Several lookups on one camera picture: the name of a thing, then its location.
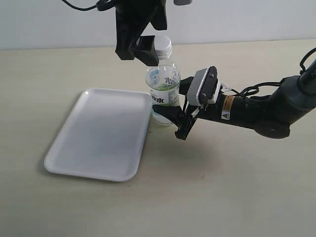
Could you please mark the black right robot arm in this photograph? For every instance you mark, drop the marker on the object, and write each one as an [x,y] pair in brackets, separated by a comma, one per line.
[268,108]

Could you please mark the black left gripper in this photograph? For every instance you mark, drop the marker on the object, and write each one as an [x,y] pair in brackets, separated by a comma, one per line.
[132,17]

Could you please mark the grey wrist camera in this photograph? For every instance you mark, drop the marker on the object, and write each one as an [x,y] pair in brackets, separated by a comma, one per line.
[204,88]
[182,2]

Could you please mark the white rectangular plastic tray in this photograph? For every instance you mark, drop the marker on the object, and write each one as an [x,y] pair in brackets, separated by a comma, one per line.
[103,136]

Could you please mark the clear plastic drink bottle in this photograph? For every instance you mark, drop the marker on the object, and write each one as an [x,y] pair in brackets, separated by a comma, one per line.
[163,80]

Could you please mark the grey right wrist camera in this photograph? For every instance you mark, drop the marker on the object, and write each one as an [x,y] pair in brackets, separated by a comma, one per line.
[204,88]

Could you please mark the white bottle cap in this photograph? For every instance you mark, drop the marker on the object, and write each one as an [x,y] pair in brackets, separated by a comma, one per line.
[163,45]

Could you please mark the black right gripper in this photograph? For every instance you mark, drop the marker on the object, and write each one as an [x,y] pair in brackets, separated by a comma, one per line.
[186,117]

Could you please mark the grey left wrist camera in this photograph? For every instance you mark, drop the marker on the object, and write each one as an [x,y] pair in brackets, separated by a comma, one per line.
[182,2]

